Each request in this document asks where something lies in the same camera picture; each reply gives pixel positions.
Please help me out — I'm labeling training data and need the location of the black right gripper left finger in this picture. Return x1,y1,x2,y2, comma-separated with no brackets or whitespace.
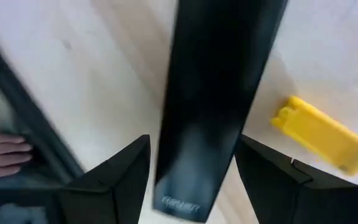
59,134,151,224

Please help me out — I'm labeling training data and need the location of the person's hand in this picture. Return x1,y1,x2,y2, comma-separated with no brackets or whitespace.
0,130,33,180

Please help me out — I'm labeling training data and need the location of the yellow plastic block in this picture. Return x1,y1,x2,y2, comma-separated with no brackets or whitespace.
270,95,358,177

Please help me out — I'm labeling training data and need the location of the black aluminium table frame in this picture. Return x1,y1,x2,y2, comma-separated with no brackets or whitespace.
0,26,85,187

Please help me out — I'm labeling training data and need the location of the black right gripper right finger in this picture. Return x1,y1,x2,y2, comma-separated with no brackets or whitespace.
234,134,358,224

